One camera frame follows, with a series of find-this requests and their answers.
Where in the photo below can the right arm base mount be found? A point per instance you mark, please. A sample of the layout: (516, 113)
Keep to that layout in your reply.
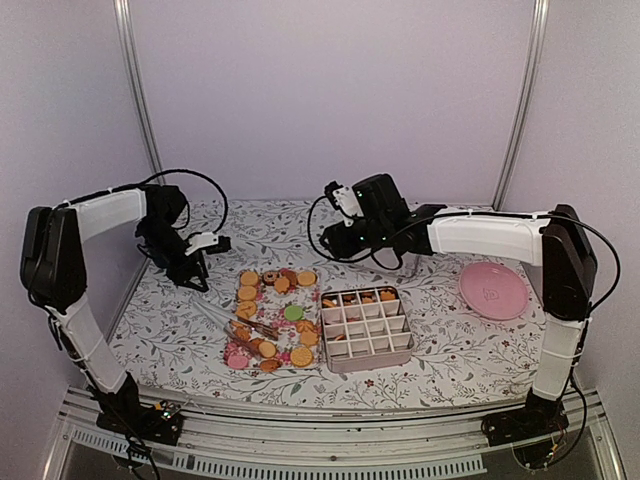
(534, 431)

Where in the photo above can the chocolate donut cookie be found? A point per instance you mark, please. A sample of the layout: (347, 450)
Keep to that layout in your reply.
(270, 277)

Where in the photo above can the round tan cookie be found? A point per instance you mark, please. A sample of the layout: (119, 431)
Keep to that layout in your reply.
(306, 278)

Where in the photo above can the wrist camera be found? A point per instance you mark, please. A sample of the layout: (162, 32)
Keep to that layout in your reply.
(210, 243)
(343, 199)

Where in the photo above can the floral tablecloth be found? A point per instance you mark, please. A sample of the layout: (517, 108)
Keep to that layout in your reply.
(460, 359)

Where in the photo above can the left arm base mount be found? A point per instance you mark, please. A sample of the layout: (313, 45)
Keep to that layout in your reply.
(153, 424)

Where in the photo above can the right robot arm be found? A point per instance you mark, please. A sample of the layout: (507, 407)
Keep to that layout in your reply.
(376, 217)

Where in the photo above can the aluminium frame post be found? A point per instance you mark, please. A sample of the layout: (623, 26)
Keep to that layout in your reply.
(531, 67)
(124, 24)

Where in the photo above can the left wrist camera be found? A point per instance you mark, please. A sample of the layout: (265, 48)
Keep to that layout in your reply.
(210, 243)

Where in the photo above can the metal divided cookie tin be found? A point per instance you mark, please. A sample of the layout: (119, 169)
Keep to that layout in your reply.
(365, 329)

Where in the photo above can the left aluminium frame post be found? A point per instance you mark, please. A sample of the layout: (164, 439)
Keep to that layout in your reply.
(124, 24)

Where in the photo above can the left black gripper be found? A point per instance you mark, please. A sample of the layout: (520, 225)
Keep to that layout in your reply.
(180, 275)

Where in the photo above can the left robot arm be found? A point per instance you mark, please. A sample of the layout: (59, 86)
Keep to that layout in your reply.
(53, 271)

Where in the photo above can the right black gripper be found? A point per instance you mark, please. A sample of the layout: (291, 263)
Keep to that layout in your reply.
(340, 246)

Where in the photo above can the metal tin lid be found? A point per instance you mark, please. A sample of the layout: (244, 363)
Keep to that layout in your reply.
(386, 263)

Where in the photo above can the floral cookie tray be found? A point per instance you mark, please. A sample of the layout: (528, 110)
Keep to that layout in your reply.
(300, 343)

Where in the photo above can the pink plate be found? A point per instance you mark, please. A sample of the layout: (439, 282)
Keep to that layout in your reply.
(493, 291)

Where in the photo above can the metal serving tongs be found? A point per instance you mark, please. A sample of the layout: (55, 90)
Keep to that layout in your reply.
(231, 324)

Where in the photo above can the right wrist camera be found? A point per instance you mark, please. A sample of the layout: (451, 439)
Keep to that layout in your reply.
(343, 199)

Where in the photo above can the right aluminium frame post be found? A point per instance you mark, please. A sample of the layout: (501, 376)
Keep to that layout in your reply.
(531, 67)

